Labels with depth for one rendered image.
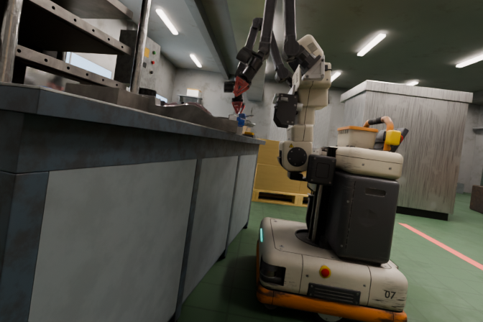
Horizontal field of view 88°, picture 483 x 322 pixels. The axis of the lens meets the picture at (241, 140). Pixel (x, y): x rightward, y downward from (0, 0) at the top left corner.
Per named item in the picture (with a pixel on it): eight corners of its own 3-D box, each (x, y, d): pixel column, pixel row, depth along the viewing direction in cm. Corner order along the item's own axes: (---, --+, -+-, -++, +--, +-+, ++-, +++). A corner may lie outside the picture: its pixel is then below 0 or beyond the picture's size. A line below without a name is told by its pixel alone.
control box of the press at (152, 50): (139, 218, 211) (164, 46, 212) (113, 228, 182) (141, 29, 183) (118, 213, 217) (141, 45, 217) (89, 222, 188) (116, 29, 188)
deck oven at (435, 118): (407, 203, 494) (421, 105, 494) (455, 223, 376) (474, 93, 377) (327, 192, 504) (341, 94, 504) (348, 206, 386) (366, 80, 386)
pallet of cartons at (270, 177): (236, 198, 332) (245, 136, 332) (241, 185, 445) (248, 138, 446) (351, 216, 323) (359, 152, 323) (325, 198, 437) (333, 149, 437)
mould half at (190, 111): (235, 134, 139) (238, 114, 139) (236, 132, 113) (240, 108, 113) (144, 121, 137) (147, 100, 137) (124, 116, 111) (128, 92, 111)
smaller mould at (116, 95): (146, 118, 88) (149, 98, 88) (116, 111, 73) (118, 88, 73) (100, 111, 93) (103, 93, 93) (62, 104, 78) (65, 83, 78)
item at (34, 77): (75, 113, 135) (80, 82, 136) (20, 105, 109) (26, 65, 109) (8, 105, 148) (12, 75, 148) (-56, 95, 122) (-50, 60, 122)
